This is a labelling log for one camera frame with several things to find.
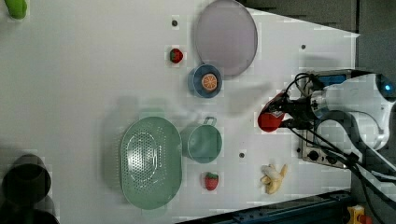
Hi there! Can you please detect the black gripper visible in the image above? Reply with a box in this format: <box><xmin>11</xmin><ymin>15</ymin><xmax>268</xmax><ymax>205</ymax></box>
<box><xmin>270</xmin><ymin>94</ymin><xmax>317</xmax><ymax>130</ymax></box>

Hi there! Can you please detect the red ketchup bottle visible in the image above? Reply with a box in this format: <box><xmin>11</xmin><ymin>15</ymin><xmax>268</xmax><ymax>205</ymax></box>
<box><xmin>257</xmin><ymin>92</ymin><xmax>285</xmax><ymax>133</ymax></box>

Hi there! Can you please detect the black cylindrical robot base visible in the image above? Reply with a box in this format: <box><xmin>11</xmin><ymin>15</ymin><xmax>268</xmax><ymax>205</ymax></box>
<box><xmin>2</xmin><ymin>154</ymin><xmax>51</xmax><ymax>206</ymax></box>

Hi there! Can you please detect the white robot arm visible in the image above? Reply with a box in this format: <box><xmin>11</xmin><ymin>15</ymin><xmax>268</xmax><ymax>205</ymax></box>
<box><xmin>258</xmin><ymin>74</ymin><xmax>395</xmax><ymax>183</ymax></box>

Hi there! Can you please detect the silver toaster oven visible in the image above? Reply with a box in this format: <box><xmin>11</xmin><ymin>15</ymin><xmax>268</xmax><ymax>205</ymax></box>
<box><xmin>303</xmin><ymin>70</ymin><xmax>394</xmax><ymax>168</ymax></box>

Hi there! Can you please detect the peeled banana toy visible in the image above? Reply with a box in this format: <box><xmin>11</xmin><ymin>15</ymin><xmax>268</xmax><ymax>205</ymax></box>
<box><xmin>261</xmin><ymin>164</ymin><xmax>288</xmax><ymax>194</ymax></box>

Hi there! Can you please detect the orange slice toy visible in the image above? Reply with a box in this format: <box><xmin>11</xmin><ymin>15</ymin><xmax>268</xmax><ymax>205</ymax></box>
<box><xmin>201</xmin><ymin>73</ymin><xmax>218</xmax><ymax>91</ymax></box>

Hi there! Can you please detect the small blue bowl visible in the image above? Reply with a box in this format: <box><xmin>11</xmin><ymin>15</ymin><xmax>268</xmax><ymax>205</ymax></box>
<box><xmin>188</xmin><ymin>64</ymin><xmax>223</xmax><ymax>98</ymax></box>

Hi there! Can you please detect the large grey round plate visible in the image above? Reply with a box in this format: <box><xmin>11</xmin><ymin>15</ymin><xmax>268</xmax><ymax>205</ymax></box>
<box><xmin>194</xmin><ymin>0</ymin><xmax>258</xmax><ymax>78</ymax></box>

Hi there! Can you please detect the large red strawberry toy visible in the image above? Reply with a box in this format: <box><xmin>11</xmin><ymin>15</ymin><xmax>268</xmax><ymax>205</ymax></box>
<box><xmin>204</xmin><ymin>173</ymin><xmax>219</xmax><ymax>191</ymax></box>

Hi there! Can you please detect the yellow and red clamp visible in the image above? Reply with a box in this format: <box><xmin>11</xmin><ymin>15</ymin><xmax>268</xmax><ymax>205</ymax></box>
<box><xmin>347</xmin><ymin>205</ymin><xmax>373</xmax><ymax>224</ymax></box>

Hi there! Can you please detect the small red strawberry toy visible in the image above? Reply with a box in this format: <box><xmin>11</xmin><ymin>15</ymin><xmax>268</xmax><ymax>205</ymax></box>
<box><xmin>169</xmin><ymin>49</ymin><xmax>184</xmax><ymax>63</ymax></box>

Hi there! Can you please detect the green perforated colander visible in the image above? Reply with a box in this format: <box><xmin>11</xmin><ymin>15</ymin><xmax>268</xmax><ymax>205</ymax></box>
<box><xmin>120</xmin><ymin>108</ymin><xmax>182</xmax><ymax>211</ymax></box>

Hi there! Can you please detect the green toy vegetable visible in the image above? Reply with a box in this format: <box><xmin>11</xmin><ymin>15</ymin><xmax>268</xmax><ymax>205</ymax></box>
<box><xmin>5</xmin><ymin>0</ymin><xmax>27</xmax><ymax>20</ymax></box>

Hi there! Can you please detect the blue metal frame rail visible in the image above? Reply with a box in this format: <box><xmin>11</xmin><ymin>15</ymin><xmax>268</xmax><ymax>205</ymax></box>
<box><xmin>177</xmin><ymin>190</ymin><xmax>354</xmax><ymax>224</ymax></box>

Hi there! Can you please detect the green cup with handle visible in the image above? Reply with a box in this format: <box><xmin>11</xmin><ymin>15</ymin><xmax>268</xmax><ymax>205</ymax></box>
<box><xmin>181</xmin><ymin>117</ymin><xmax>222</xmax><ymax>163</ymax></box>

